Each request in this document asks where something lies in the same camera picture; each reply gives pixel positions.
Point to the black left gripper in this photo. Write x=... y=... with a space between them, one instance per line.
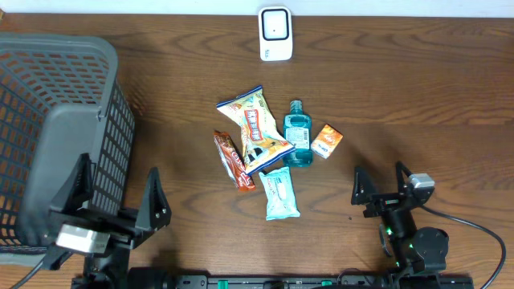
x=125 y=237

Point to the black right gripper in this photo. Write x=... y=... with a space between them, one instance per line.
x=384 y=202

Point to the orange small box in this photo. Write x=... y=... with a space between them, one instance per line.
x=326 y=141

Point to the blue mouthwash bottle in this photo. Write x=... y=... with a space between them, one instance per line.
x=297 y=131

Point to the red brown snack bar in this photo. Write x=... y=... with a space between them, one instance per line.
x=232 y=162

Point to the yellow wet wipes bag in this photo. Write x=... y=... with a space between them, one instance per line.
x=262 y=144

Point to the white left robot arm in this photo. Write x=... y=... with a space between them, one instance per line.
x=144 y=277

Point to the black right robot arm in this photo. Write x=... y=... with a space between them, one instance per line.
x=419 y=250

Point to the grey plastic basket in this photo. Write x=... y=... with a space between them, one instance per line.
x=60 y=98

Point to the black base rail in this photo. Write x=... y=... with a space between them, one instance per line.
x=345 y=281

